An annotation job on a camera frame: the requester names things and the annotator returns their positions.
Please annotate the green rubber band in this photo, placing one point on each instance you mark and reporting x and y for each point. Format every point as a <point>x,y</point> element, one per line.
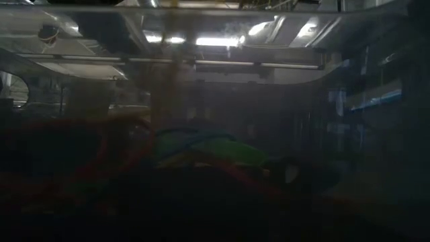
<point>235,151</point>

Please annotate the translucent white cup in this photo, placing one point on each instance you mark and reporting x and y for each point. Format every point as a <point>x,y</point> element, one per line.
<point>89,101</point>

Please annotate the dark round ceiling fixture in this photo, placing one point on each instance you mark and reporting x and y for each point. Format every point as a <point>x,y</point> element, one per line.
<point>47,33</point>

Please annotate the grey translucent plastic bin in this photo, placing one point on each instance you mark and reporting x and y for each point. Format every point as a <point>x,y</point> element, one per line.
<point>369,215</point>

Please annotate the ceiling light panel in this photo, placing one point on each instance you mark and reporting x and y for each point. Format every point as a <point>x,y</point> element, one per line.
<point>307,31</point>
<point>216,41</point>
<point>260,28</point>
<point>152,39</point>

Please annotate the grey horizontal pipe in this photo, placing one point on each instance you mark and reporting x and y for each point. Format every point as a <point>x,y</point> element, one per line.
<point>221,62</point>

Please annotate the blue-edged shelf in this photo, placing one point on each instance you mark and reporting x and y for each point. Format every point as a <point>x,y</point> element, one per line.
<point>376,100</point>

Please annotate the red rubber band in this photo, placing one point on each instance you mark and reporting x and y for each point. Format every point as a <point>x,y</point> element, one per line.
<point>250,181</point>
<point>141,151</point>

